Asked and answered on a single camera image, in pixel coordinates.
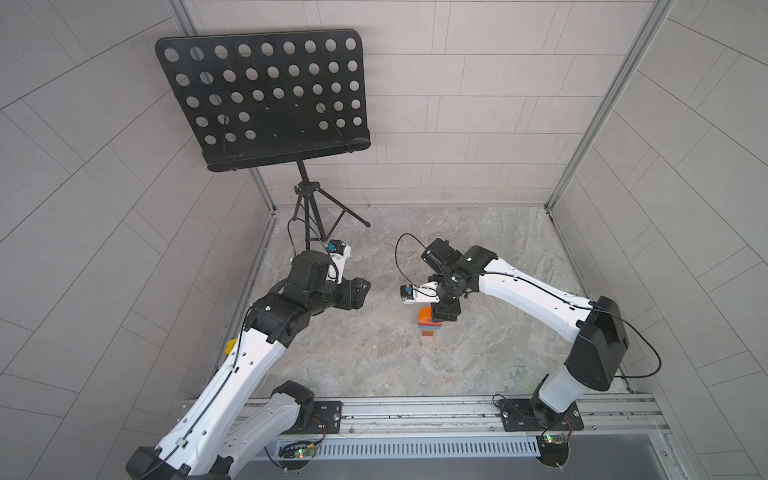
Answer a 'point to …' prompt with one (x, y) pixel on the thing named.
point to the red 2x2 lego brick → (428, 333)
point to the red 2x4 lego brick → (429, 324)
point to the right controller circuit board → (553, 448)
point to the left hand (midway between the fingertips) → (363, 281)
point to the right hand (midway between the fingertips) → (432, 303)
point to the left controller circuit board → (296, 455)
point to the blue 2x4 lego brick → (430, 327)
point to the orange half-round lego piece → (425, 315)
